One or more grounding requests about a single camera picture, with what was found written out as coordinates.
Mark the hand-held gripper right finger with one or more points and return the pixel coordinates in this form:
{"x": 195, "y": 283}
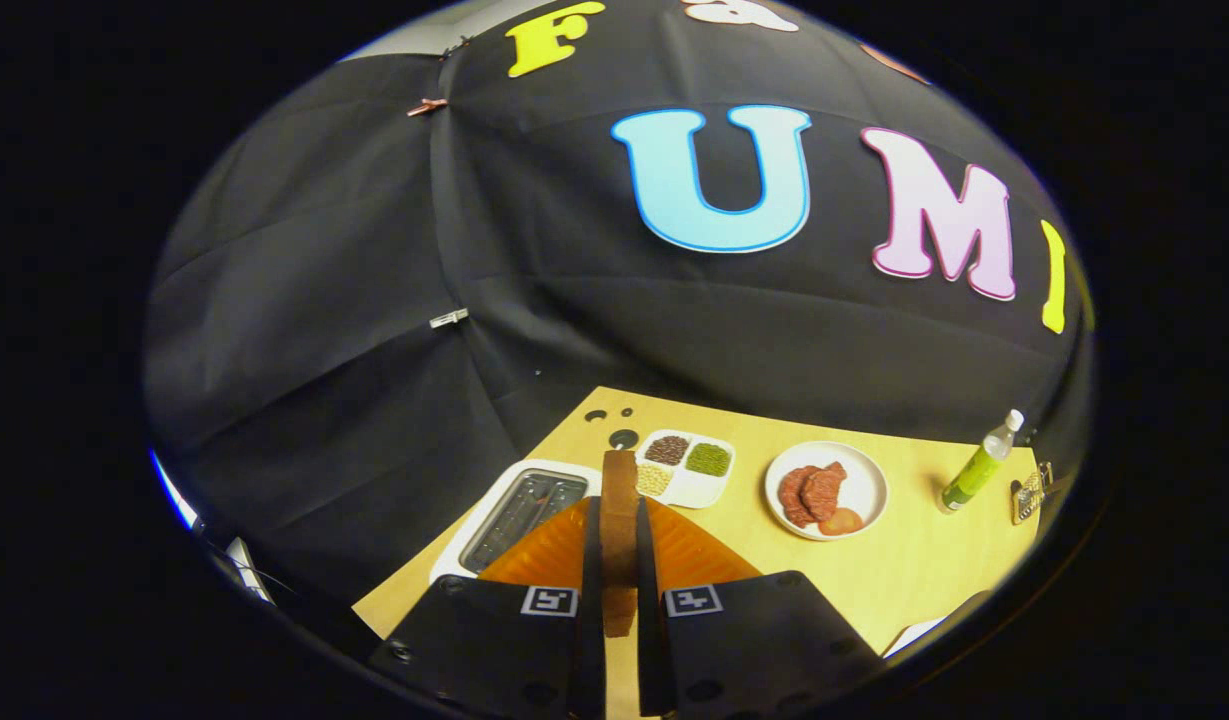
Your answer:
{"x": 646, "y": 560}

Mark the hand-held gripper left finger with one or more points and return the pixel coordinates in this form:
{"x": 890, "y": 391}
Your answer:
{"x": 591, "y": 560}

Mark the toasted bread slice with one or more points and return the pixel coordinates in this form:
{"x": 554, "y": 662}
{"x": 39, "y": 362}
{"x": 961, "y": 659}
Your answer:
{"x": 619, "y": 520}

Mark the white toaster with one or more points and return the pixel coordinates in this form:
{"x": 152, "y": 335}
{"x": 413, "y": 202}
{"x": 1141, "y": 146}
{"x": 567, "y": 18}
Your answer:
{"x": 524, "y": 515}

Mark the white compartment spice dish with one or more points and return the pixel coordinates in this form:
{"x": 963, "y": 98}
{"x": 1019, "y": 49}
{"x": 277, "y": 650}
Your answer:
{"x": 689, "y": 485}

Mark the brown meat patty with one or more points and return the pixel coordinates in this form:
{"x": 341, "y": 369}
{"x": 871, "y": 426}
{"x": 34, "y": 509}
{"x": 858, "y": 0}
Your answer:
{"x": 824, "y": 490}
{"x": 792, "y": 500}

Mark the orange tomato slice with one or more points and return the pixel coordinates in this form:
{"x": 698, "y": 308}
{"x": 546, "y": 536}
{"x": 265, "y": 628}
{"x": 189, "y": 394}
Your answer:
{"x": 842, "y": 522}

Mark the round white plate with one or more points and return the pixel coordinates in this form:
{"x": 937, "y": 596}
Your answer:
{"x": 864, "y": 490}

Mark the square white plate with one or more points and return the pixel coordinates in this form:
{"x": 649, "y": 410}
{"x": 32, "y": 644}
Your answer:
{"x": 914, "y": 633}

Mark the white cloth clip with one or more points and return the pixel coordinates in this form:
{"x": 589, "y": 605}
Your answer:
{"x": 449, "y": 318}

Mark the black backdrop cloth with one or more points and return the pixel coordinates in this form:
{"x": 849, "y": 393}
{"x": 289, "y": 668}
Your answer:
{"x": 374, "y": 300}

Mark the green label plastic bottle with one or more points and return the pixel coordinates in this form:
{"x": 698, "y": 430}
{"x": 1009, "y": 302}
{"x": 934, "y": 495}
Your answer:
{"x": 974, "y": 470}

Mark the pink cloth clip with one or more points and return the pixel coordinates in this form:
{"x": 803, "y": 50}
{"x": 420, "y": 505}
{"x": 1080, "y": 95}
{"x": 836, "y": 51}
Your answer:
{"x": 427, "y": 105}

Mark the small dark cloth clip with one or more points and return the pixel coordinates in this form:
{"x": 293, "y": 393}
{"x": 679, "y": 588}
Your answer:
{"x": 459, "y": 46}

